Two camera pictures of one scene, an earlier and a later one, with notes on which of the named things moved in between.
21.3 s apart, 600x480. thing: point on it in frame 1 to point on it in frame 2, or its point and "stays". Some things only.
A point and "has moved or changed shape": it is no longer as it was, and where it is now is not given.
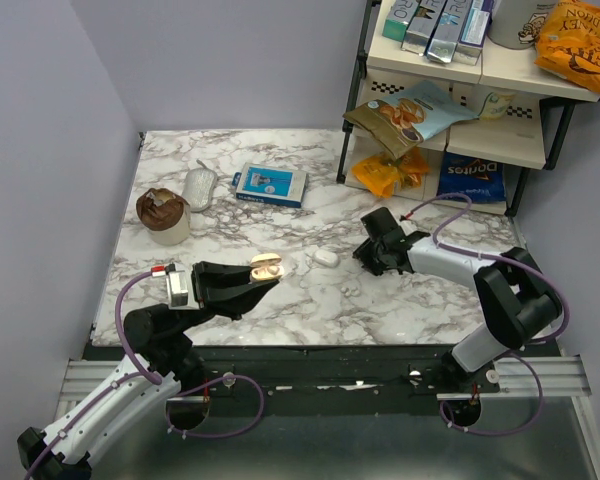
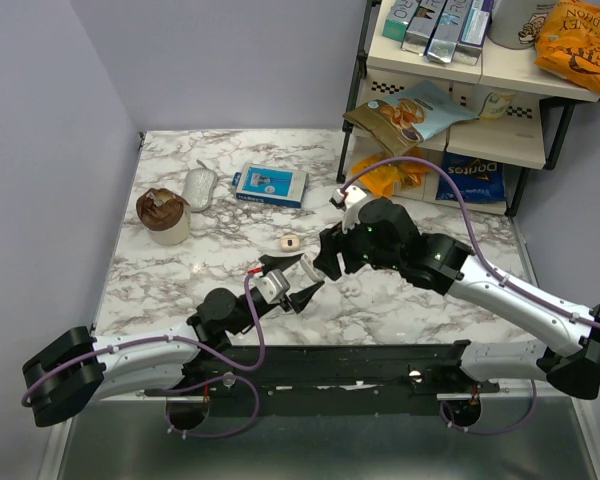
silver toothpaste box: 421,26 stays
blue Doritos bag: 480,179 stays
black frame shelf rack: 471,131 stays
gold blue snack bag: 405,117 stays
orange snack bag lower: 388,178 stays
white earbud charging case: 326,258 has moved or changed shape
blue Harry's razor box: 271,185 stays
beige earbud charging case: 266,267 has moved or changed shape
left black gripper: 210,285 to 299,299
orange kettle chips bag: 575,42 stays
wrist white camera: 180,293 to 273,285
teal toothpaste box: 398,18 stays
